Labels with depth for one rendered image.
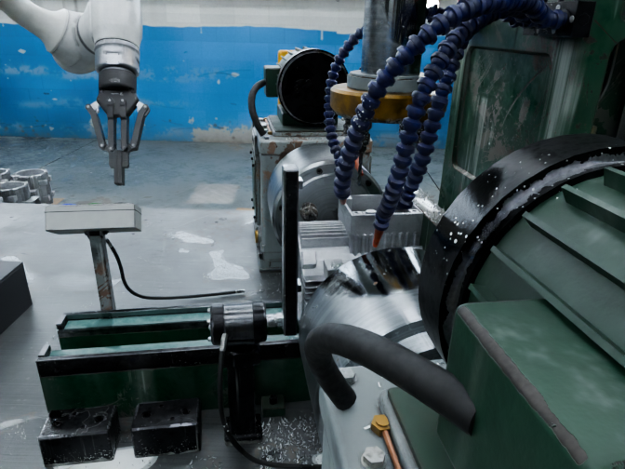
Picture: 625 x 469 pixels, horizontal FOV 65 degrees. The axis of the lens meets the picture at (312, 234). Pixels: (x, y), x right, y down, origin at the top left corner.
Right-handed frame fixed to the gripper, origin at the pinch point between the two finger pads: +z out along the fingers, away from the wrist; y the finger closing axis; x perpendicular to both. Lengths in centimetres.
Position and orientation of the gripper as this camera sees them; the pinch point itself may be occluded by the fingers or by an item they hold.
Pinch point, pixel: (119, 167)
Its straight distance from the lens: 112.0
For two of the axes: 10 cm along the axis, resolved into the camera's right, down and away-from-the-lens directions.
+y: 9.9, -0.4, 1.5
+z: 0.5, 9.9, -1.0
